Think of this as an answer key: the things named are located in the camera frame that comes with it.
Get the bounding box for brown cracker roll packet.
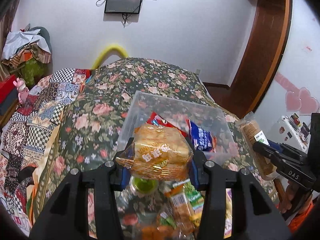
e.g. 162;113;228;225
235;112;277;180

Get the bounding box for green pea snack packet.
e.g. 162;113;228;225
164;179;204;228

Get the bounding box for golden bread snack packet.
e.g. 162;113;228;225
116;124;193;181

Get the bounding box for right hand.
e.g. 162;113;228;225
278;181;312;214

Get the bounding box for white sticker-covered appliance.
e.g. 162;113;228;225
266;115;309;153

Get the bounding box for orange crispy snack bag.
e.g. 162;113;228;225
137;204;198;240

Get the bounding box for green jelly cup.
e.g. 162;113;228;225
130;177;159;195

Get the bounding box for floral dark green bedspread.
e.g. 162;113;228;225
32;57;281;240

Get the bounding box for blue snack packet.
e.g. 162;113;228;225
186;119;217;152

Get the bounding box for clear plastic storage box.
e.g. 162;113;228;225
118;91;239;165

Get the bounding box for patchwork checkered quilt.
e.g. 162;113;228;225
1;68;91;236

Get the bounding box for red snack packet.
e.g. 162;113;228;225
146;112;188;137

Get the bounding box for pink plush toy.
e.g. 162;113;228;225
13;78;29;105

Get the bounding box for red box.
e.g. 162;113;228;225
0;74;17;103

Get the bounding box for pile of clothes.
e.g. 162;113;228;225
1;27;52;88

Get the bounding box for yellow curved headboard tube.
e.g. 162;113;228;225
91;43;129;70

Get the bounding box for pink heart wall stickers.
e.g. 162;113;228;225
274;73;319;116

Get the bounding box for brown wooden door frame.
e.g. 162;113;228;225
205;0;292;118

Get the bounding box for black wall monitor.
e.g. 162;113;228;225
104;0;143;14

